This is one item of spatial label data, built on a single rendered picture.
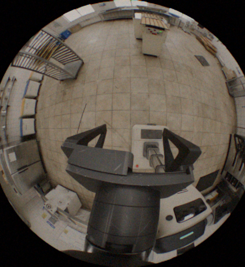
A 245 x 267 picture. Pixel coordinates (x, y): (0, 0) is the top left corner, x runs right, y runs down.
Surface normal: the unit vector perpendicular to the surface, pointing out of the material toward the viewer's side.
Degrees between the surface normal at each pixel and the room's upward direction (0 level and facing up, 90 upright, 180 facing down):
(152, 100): 0
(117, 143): 0
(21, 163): 91
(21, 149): 90
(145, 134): 0
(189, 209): 90
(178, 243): 90
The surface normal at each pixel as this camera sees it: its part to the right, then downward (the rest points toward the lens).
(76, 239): 0.01, -0.99
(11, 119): 0.99, 0.03
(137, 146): -0.12, 0.13
